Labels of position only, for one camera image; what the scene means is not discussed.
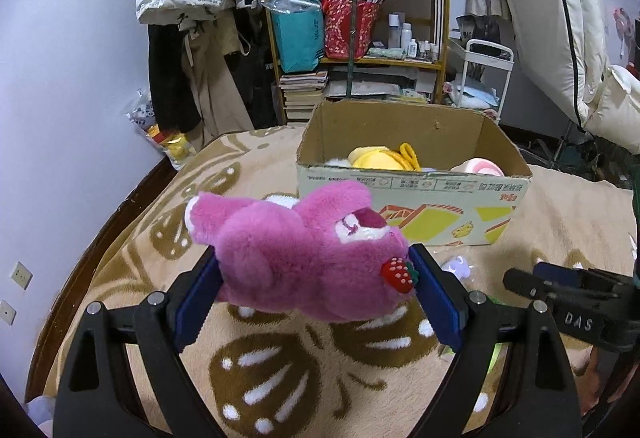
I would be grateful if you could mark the lower wall socket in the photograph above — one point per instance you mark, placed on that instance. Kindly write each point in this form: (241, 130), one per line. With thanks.
(7, 313)

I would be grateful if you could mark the cream folded mattress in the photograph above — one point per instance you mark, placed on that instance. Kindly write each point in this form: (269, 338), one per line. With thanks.
(562, 49)

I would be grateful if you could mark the pink swirl roll plush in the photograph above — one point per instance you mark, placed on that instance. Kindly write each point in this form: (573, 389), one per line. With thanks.
(478, 166)

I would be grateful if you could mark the wall socket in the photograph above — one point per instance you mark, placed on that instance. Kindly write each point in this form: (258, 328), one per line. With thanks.
(21, 275)
(7, 313)

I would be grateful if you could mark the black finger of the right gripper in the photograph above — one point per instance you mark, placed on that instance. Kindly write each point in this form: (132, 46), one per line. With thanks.
(528, 285)

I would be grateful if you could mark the purple toy in plastic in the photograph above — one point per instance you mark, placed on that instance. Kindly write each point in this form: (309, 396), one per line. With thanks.
(459, 266)

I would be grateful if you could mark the yellow plush toy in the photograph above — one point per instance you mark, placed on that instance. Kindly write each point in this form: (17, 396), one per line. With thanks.
(385, 159)

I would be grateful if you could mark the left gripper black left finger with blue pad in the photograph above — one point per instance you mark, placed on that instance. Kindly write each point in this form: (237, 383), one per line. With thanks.
(97, 396)

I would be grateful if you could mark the beige hanging coat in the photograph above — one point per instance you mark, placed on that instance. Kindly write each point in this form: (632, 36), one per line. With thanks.
(215, 94)

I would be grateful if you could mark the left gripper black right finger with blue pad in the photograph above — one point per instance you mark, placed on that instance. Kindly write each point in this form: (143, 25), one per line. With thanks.
(510, 375)

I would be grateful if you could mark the wooden shelf unit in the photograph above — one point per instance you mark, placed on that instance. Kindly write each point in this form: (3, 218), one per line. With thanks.
(438, 22)

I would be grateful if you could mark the cardboard box with yellow print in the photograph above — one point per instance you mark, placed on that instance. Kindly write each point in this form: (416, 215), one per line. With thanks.
(433, 206)

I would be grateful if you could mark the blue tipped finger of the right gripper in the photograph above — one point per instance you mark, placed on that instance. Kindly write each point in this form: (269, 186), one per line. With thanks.
(579, 278)

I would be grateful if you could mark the pink plush bear toy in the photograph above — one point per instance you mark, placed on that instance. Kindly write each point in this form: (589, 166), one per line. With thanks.
(329, 255)

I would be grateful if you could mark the green thin pole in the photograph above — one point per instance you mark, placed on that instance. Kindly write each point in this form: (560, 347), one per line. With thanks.
(351, 48)

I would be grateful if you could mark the red patterned gift bag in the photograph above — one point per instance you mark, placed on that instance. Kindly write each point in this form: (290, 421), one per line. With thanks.
(338, 37)

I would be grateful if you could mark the upper wall socket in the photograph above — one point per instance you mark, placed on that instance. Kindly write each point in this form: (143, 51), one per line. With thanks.
(21, 275)

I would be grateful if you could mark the teal shopping bag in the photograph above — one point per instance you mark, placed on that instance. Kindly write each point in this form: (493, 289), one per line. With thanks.
(298, 29)

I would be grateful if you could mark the stack of books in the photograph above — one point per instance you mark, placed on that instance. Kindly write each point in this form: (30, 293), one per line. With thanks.
(301, 94)

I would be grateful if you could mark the plastic bag with toys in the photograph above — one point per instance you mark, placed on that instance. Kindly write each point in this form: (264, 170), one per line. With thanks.
(172, 144)

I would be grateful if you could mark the white utility cart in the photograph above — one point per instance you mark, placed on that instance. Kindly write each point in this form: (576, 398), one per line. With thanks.
(483, 75)

